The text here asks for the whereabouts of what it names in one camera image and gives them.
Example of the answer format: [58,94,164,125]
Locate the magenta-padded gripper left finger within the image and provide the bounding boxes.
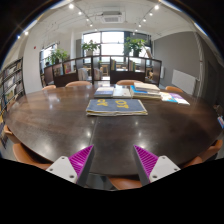
[45,144,95,188]

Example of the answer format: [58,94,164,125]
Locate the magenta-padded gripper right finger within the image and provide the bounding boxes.
[133,144,182,187]

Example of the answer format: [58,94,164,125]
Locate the grey towel with yellow print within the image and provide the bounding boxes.
[85,98,149,117]

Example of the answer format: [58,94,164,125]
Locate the teal and white brochure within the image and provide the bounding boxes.
[159,91,179,104]

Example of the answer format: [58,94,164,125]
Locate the purple brochure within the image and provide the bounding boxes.
[169,93,191,106]

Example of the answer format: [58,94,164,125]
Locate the light blue thick book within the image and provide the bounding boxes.
[129,84,162,100]

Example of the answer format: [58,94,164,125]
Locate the beige book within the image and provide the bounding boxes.
[133,82,161,93]

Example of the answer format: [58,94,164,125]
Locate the orange chairs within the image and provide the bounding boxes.
[3,79,224,191]

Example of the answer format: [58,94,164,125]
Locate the dark blue book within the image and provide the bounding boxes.
[93,86,115,99]

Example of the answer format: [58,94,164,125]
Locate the dark low shelf unit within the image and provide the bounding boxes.
[40,54,163,88]

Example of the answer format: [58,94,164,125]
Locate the tall bookshelf with books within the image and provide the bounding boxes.
[0,57,26,149]

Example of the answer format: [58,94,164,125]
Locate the bushy potted plant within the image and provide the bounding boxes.
[46,49,70,66]

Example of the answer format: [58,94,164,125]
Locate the side window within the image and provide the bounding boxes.
[39,43,58,65]

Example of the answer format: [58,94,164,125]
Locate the small potted plant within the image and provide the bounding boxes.
[81,39,101,57]

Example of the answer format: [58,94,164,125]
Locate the large potted plant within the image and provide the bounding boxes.
[123,36,147,58]

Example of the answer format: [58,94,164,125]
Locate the large back window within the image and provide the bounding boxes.
[82,31,126,64]

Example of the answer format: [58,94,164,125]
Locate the white ceiling air conditioner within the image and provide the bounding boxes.
[99,11,126,24]

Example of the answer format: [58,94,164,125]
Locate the ceiling lights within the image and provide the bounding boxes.
[16,3,161,38]

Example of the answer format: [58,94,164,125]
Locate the white wall radiator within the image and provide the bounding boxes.
[171,69,198,96]

